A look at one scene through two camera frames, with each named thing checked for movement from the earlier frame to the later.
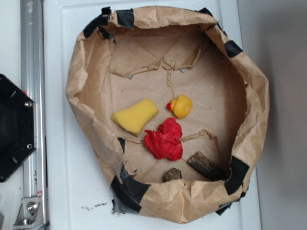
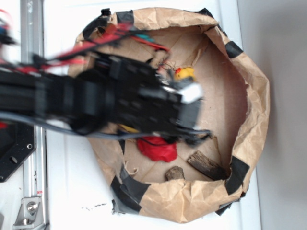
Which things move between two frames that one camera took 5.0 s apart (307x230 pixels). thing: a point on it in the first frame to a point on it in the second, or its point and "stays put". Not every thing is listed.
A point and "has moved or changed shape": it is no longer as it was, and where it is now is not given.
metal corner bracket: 30,214 stays put
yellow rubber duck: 182,107 has moved or changed shape
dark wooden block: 209,167 stays put
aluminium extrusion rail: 32,83 stays put
